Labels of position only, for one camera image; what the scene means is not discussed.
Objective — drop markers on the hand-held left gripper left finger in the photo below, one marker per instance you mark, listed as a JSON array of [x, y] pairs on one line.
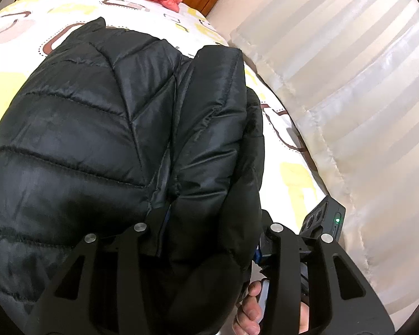
[[145, 240]]

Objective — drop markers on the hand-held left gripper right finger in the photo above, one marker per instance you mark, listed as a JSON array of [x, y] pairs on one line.
[[276, 251]]

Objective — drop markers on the black puffer jacket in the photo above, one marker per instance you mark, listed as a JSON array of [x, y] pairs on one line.
[[90, 129]]

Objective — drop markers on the person's right hand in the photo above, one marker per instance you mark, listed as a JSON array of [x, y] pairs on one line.
[[249, 314]]

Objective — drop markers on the white striped curtain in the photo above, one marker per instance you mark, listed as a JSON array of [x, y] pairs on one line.
[[335, 76]]

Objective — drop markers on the patterned bed sheet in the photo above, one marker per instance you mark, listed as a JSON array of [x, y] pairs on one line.
[[21, 17]]

